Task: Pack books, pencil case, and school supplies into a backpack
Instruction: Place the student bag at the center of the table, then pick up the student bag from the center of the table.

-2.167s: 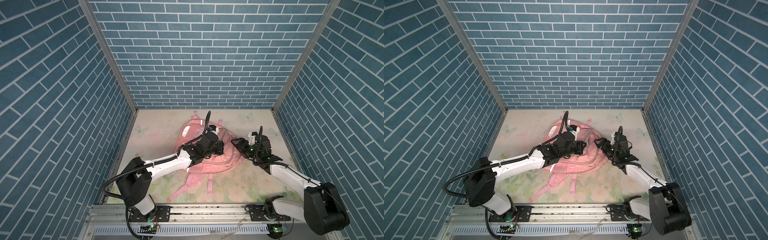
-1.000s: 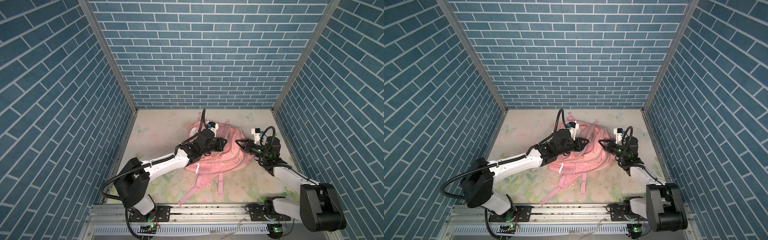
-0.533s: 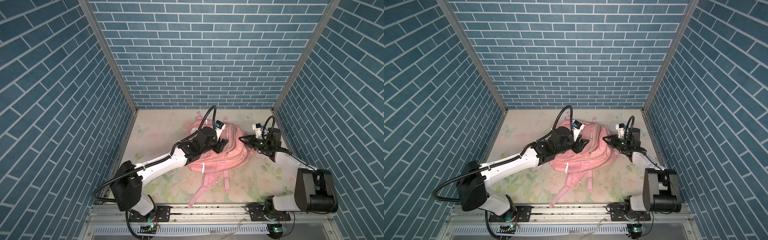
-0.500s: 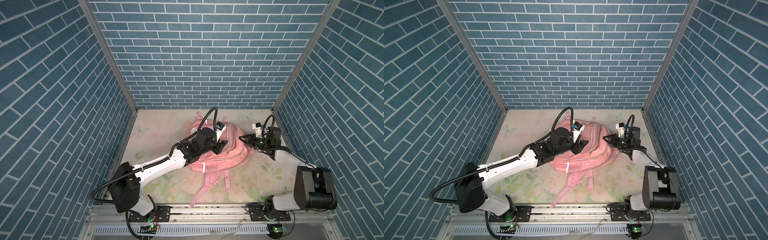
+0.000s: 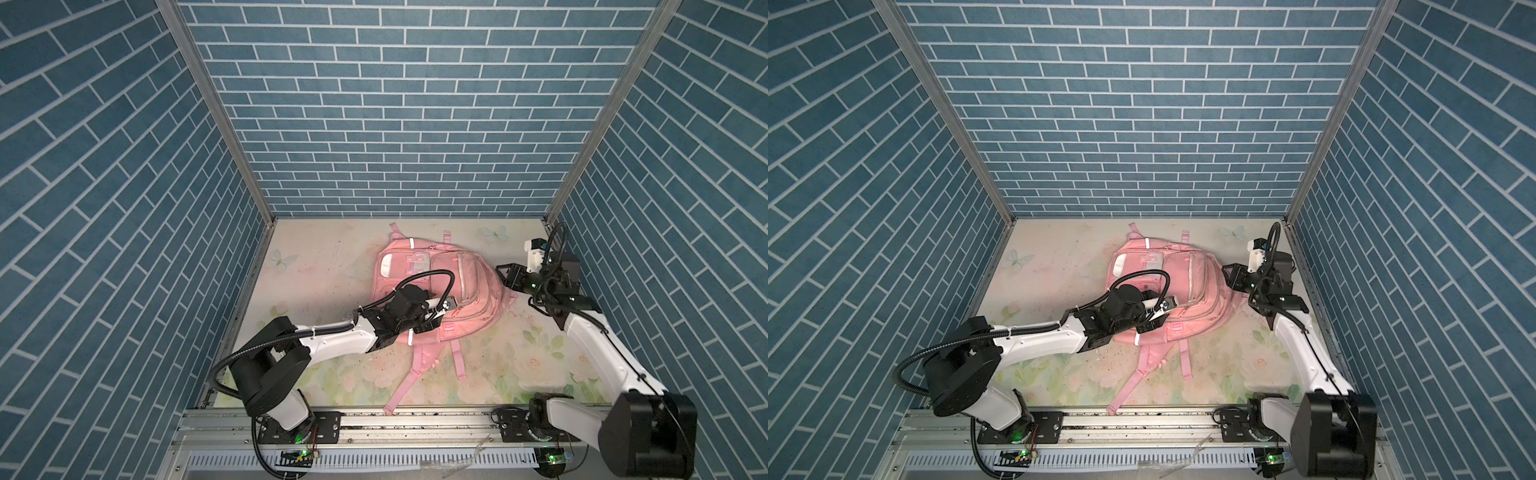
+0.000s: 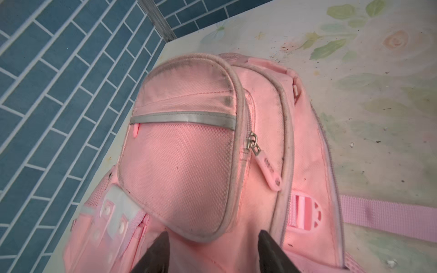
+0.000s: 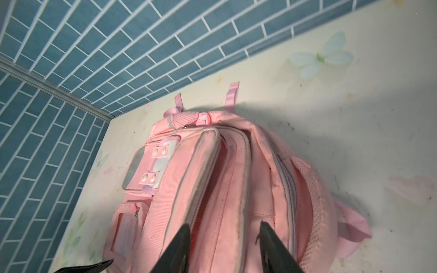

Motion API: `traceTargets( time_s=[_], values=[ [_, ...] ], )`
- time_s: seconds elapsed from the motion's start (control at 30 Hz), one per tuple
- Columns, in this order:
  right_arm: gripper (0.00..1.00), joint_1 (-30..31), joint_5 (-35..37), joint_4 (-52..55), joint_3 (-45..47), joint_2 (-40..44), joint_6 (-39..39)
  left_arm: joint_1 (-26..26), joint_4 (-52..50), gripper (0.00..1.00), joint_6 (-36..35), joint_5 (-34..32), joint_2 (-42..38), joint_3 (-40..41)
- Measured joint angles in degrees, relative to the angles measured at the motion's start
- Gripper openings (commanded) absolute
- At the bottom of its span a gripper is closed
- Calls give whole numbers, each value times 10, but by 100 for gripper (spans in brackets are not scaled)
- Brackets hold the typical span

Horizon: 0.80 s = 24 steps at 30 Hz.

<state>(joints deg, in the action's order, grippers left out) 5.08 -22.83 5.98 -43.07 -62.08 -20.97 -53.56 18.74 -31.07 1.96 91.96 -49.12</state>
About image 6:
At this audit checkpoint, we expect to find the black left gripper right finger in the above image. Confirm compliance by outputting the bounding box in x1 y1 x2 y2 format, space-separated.
258 230 300 273

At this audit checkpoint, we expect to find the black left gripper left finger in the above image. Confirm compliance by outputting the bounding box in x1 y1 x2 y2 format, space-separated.
131 232 170 273

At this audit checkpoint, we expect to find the pink school backpack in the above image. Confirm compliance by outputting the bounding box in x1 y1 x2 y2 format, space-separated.
63 53 437 273

